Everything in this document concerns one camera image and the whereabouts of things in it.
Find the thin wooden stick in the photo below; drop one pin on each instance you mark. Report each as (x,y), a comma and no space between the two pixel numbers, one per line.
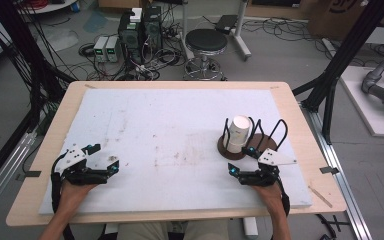
(320,196)

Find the person's right hand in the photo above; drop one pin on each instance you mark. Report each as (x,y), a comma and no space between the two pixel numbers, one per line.
(273,198)

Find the white foam mat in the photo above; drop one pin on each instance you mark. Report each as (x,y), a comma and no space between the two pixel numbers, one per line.
(166,133)

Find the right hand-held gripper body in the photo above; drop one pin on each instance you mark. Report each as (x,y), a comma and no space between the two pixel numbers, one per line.
(275,158)

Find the aluminium rail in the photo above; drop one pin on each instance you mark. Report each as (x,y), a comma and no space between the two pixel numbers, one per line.
(0,183)
(340,173)

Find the white printed paper cup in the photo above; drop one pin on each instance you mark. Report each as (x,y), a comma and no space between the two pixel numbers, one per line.
(235,147)
(240,128)

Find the white metal stand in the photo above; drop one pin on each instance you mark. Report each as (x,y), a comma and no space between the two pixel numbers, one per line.
(241,40)

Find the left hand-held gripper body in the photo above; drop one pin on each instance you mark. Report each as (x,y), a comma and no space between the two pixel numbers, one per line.
(71,159)

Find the black computer tower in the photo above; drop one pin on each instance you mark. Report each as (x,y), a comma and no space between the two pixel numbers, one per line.
(130,38)
(153,30)

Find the blue tape roll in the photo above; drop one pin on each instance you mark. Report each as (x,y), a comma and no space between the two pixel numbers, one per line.
(75,6)

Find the white table leg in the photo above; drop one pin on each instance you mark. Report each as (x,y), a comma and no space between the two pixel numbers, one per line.
(250,228)

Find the black round stool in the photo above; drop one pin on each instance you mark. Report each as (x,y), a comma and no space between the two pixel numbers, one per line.
(206,40)

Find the black metal frame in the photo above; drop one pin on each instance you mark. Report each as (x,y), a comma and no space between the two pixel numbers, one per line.
(343,56)
(26,60)

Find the cardboard box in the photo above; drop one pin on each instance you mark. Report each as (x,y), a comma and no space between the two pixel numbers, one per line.
(343,16)

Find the black tape piece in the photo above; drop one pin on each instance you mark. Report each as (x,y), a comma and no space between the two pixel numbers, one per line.
(30,174)
(329,170)

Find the person's legs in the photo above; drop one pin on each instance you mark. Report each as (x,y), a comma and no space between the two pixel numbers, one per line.
(166,231)

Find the round white table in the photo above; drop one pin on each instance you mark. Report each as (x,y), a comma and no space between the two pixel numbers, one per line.
(46,6)

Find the small white box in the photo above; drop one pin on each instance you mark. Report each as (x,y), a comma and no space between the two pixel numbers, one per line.
(136,15)

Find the black flat box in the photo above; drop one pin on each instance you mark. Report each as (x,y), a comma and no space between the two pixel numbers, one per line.
(226,23)

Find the person's left hand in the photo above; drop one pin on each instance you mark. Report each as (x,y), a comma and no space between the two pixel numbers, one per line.
(73,196)

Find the grey bench power supply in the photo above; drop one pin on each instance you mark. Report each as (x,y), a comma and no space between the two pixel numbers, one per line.
(100,48)
(112,48)

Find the white platform board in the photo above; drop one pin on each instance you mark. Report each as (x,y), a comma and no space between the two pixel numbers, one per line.
(370,110)

